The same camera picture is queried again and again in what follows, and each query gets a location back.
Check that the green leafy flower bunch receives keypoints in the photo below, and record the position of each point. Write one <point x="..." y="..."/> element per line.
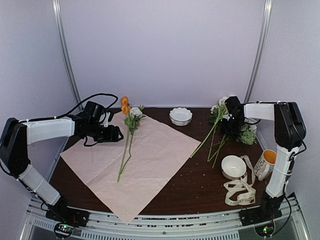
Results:
<point x="247" y="136"/>

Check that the left aluminium frame post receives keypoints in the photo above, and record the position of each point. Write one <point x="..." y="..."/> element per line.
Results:
<point x="65" y="53"/>

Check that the right aluminium frame post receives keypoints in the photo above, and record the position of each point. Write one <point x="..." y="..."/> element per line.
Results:
<point x="264" y="31"/>

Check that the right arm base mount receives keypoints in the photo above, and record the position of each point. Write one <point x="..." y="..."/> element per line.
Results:
<point x="255" y="216"/>

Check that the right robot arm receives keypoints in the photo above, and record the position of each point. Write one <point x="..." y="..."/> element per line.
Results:
<point x="289" y="134"/>

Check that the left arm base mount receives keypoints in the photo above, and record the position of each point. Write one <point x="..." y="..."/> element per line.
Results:
<point x="74" y="217"/>

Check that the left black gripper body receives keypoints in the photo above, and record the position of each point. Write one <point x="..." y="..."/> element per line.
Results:
<point x="103" y="136"/>

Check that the pink wrapping paper sheet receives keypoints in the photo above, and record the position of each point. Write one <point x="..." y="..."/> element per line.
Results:
<point x="127" y="175"/>

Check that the aluminium frame post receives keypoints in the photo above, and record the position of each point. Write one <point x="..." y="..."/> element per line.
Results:
<point x="65" y="53"/>
<point x="264" y="31"/>

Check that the cream printed ribbon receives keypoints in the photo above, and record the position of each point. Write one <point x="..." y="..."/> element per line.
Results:
<point x="240" y="191"/>

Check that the white rose flower stem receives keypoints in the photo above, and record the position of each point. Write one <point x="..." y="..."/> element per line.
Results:
<point x="217" y="112"/>

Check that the small scalloped white bowl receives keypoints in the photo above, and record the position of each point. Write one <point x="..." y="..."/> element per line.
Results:
<point x="180" y="116"/>

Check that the white mug yellow inside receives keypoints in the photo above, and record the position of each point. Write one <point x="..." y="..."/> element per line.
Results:
<point x="265" y="164"/>

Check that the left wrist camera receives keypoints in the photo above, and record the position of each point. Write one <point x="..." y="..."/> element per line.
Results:
<point x="105" y="118"/>

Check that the orange flower stem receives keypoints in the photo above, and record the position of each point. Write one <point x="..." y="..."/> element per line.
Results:
<point x="125" y="108"/>

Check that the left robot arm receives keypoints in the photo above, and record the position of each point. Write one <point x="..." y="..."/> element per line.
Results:
<point x="92" y="122"/>

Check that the round white bowl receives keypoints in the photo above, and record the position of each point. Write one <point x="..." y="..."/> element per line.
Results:
<point x="233" y="167"/>

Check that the aluminium front rail base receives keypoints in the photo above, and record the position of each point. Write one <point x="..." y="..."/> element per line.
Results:
<point x="225" y="225"/>

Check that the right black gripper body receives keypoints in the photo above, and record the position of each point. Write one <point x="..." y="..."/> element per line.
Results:
<point x="233" y="127"/>

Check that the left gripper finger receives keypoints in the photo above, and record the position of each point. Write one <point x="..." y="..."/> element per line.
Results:
<point x="119" y="131"/>
<point x="120" y="137"/>

